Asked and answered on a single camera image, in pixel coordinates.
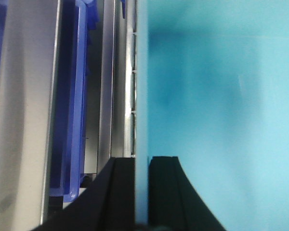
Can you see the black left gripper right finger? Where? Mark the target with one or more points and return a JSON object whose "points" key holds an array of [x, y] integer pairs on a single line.
{"points": [[173, 201]]}

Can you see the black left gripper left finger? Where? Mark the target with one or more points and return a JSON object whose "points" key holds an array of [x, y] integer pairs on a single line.
{"points": [[108, 203]]}

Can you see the light cyan plastic bin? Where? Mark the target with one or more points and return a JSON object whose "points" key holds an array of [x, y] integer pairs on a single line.
{"points": [[218, 99]]}

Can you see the steel shelf divider panel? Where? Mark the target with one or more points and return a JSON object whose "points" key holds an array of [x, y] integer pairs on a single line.
{"points": [[28, 75]]}

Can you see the dark blue bin beside shelf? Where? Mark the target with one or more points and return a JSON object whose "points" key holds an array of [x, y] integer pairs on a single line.
{"points": [[67, 166]]}

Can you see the stainless steel shelf rail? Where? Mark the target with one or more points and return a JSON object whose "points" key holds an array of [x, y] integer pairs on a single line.
{"points": [[117, 126]]}

